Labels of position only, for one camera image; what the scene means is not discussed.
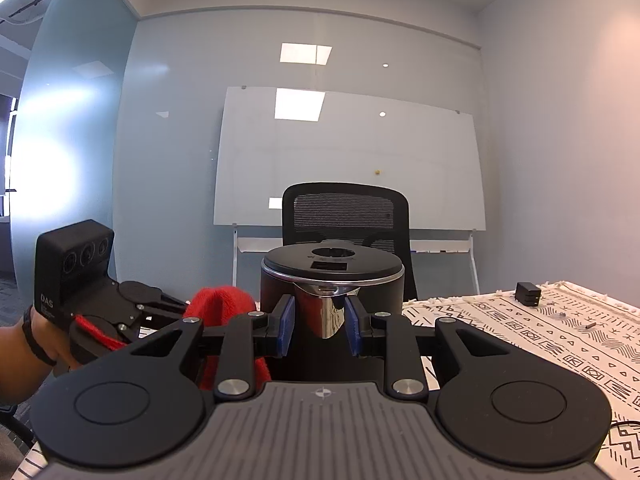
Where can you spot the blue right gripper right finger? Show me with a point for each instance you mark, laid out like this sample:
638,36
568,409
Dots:
357,326

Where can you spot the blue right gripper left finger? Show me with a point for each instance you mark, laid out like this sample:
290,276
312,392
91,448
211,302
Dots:
284,321

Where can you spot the black electric kettle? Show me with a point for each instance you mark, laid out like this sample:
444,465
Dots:
320,276

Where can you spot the red microfiber cloth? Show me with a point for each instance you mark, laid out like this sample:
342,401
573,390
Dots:
214,306

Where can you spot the person left forearm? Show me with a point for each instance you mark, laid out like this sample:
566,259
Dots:
22,371

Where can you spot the person left hand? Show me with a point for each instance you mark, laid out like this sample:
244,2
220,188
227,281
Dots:
54,341

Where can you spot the black mesh chair by whiteboard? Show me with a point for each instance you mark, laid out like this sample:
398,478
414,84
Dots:
364,214

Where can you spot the small black adapter box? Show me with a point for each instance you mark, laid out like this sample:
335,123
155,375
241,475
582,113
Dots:
527,294

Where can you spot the white whiteboard on stand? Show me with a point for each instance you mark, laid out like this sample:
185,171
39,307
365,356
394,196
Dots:
272,138

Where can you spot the patterned white tablecloth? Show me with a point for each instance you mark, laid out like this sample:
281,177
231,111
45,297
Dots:
477,387

